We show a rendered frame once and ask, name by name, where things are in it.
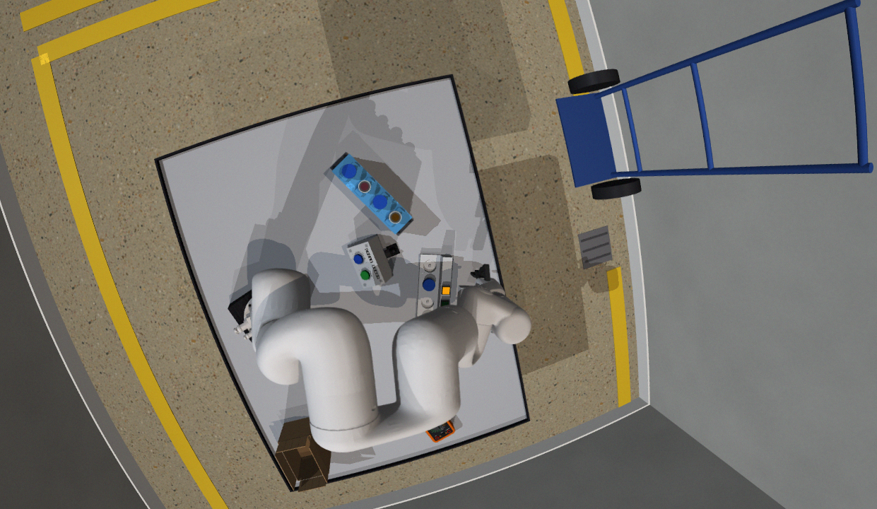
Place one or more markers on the orange digital multimeter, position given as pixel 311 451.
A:
pixel 441 432

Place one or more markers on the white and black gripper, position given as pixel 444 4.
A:
pixel 489 283

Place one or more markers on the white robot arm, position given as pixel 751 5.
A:
pixel 329 349

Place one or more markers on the black table edge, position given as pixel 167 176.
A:
pixel 172 216

